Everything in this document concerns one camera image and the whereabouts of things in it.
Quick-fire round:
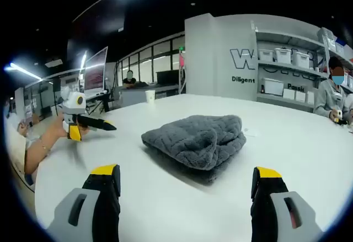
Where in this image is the grey towel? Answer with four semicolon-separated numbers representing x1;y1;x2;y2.
141;114;247;185

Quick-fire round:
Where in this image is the person's left hand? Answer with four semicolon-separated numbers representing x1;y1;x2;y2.
48;114;90;144

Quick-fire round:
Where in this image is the computer monitor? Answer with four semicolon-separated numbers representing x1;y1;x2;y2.
82;46;109;93

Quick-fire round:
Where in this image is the cream printed shirt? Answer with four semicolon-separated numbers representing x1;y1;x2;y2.
4;115;37;187

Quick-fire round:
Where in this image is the ceiling light strip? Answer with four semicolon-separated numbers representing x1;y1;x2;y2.
3;62;42;82

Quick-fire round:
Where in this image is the white table label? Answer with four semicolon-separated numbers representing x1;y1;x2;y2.
242;128;260;138

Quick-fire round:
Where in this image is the large white storage box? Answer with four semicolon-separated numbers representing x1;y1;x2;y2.
261;77;285;96

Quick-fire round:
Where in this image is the grey metal shelf rack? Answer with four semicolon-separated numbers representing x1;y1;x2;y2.
250;20;353;113

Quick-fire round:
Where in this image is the clear storage bin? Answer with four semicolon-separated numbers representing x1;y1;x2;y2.
316;26;338;50

